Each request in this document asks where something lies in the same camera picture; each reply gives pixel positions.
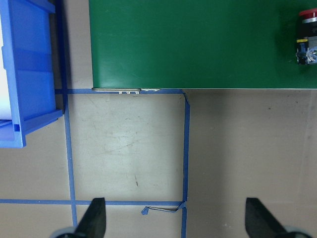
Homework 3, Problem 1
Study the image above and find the white foam pad left bin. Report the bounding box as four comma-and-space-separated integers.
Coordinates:
0, 32, 12, 120

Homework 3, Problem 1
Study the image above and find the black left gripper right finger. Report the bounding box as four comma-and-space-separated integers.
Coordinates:
245, 197, 287, 238

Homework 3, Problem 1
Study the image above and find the green conveyor belt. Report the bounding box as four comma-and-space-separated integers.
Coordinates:
89, 0, 317, 90

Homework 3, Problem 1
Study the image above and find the blue bin left side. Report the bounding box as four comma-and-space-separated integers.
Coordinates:
0, 0, 62, 148

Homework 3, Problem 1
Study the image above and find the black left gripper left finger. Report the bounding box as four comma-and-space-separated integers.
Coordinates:
74, 198, 106, 238

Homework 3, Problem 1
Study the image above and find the red push button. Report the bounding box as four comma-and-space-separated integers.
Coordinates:
296, 8, 317, 65

